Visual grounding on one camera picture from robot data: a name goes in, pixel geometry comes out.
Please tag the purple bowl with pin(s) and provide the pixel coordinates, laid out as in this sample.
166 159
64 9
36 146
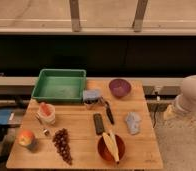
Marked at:
119 87

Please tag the light blue towel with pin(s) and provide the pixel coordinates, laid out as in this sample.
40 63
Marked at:
133 122

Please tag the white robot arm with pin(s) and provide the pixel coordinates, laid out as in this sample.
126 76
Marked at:
185 102

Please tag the red bowl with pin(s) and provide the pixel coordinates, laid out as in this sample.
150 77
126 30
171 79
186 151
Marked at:
104 152

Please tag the black remote control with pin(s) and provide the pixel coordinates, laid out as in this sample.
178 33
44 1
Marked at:
99 126

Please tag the green plastic tray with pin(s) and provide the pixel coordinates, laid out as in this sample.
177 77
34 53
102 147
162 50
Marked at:
60 85

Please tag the yellow corn cob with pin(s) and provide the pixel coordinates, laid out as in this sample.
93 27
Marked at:
110 142

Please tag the clear cup with orange item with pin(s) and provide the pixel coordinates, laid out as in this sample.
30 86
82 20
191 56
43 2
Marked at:
47 113

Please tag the bunch of dark grapes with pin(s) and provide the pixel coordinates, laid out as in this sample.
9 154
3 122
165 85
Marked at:
61 142

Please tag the small metal object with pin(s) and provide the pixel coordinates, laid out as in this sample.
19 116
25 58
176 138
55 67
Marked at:
46 132

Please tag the red yellow apple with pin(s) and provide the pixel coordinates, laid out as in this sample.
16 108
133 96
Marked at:
26 138

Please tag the blue object at left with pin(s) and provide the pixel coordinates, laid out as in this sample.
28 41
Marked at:
10 117

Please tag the black handled knife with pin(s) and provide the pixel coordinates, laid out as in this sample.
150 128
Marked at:
108 112

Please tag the right metal window post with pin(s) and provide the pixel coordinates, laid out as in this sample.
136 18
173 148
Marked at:
139 15

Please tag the metal window post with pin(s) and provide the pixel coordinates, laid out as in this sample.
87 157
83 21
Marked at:
75 15
139 15

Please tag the left metal window post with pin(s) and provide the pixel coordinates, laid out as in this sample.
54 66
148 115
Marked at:
75 15

